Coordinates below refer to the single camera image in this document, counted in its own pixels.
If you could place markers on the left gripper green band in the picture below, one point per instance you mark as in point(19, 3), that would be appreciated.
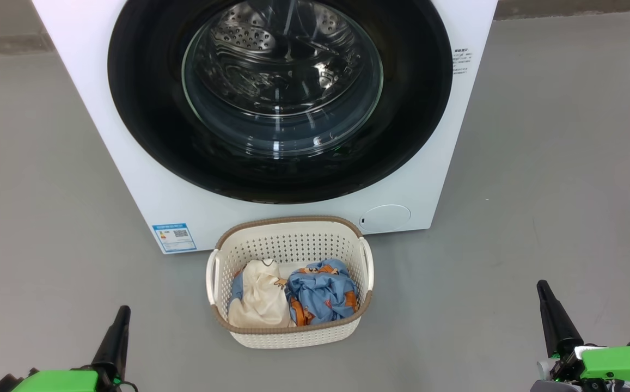
point(53, 382)

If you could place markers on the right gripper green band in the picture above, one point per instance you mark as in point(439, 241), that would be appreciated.
point(614, 367)

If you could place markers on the cream garment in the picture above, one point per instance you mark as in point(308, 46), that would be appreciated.
point(260, 299)

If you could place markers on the blue printed garment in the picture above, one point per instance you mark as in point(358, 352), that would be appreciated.
point(320, 294)

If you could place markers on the black washer door glass bowl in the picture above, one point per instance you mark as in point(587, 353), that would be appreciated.
point(146, 109)

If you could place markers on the white front-load washing machine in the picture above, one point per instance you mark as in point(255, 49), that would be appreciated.
point(402, 190)

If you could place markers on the blue energy label sticker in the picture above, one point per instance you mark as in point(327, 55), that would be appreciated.
point(174, 238)

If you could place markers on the round white filter cover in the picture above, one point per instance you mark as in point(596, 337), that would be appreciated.
point(385, 218)

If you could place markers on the cream laundry basket brown rim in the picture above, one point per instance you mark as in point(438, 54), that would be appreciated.
point(293, 245)

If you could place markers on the small printed text label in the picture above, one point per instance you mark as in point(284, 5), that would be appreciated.
point(462, 60)

